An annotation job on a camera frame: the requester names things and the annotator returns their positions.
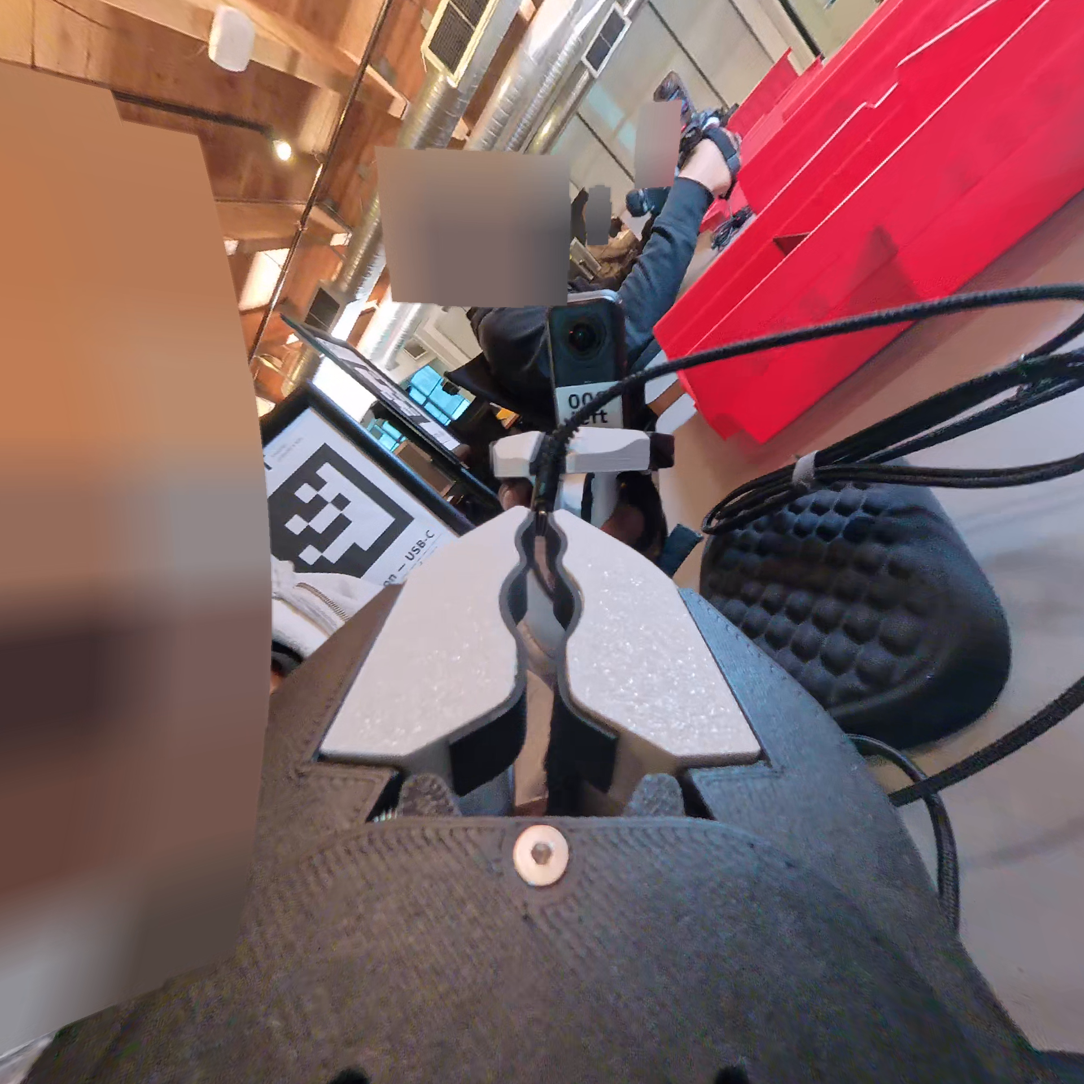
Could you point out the white ceiling vent grille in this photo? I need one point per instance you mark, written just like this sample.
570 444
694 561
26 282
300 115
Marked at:
457 38
605 41

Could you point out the black and white marker sign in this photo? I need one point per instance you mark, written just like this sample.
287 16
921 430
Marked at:
339 508

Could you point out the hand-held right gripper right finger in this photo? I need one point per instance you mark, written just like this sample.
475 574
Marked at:
660 669

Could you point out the white ceiling sensor box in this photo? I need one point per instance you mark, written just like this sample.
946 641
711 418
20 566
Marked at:
230 38

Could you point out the black dimpled cushion pad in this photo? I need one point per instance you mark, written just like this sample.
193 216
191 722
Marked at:
855 610

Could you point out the person's left hand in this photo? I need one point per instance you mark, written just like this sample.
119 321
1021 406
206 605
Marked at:
631 521

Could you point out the person's light grey clothing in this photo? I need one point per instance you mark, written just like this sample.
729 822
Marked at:
313 593

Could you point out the red plastic bin with divider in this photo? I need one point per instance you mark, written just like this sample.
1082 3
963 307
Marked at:
804 339

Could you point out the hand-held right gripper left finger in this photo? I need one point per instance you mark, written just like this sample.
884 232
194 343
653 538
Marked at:
432 660

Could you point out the silver ventilation duct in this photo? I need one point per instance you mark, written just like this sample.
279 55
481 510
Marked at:
525 76

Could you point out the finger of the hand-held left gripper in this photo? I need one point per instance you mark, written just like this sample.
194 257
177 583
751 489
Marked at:
610 450
515 453

